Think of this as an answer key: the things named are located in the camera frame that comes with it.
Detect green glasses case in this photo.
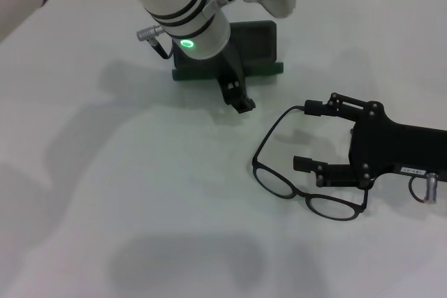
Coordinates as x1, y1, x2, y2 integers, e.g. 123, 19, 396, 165
171, 20, 284, 82

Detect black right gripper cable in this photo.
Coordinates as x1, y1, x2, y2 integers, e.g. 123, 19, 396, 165
407, 174, 429, 204

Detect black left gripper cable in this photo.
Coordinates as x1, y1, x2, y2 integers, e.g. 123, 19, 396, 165
136, 24, 175, 60

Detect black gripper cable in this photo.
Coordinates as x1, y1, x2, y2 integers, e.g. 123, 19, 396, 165
136, 24, 175, 60
407, 174, 429, 204

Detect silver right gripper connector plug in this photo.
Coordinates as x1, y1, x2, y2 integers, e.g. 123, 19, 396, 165
423, 172, 439, 205

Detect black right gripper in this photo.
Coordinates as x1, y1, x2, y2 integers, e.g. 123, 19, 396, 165
293, 92, 447, 188

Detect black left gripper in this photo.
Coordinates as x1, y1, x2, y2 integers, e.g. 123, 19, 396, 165
214, 45, 256, 114

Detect black frame glasses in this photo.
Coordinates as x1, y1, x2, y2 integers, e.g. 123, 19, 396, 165
251, 105, 369, 223

